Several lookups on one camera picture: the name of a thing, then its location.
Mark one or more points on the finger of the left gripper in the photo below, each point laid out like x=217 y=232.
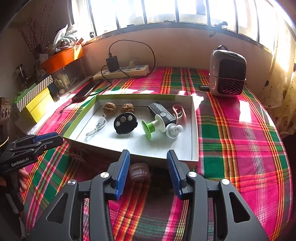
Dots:
x=46 y=137
x=49 y=144

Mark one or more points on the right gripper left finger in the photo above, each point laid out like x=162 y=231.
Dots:
x=118 y=171

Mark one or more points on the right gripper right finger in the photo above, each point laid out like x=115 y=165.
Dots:
x=178 y=171

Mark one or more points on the white round cap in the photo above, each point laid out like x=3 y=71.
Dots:
x=139 y=172

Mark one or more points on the white small bottle cap toy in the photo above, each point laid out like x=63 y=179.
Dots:
x=173 y=130

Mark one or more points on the black three-button key fob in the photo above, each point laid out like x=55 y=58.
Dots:
x=125 y=123

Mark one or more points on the green white spool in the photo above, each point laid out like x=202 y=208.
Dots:
x=156 y=124

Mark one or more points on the pink ear hook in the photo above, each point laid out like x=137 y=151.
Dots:
x=179 y=114

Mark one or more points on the brown walnut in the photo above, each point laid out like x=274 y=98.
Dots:
x=128 y=107
x=109 y=108

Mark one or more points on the black remote control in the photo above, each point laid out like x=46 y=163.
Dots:
x=156 y=108

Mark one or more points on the person left hand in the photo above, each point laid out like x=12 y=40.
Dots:
x=23 y=176

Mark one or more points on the yellow white striped boxes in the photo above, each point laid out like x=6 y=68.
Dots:
x=33 y=104

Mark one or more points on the white shallow cardboard box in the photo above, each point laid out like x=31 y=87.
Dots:
x=142 y=149

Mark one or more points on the black smartphone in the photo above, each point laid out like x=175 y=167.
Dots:
x=86 y=91

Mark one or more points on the plaid pink green cloth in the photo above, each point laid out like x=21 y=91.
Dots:
x=237 y=140

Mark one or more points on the orange tray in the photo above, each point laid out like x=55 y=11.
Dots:
x=60 y=60

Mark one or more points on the black usb stick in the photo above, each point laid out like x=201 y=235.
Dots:
x=204 y=88

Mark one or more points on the black charger adapter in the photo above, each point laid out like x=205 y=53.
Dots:
x=112 y=63

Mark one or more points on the white power strip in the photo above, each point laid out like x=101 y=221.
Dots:
x=123 y=72

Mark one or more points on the small grey mesh heater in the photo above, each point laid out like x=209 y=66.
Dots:
x=227 y=74

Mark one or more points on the cream dotted curtain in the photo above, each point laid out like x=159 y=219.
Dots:
x=278 y=95

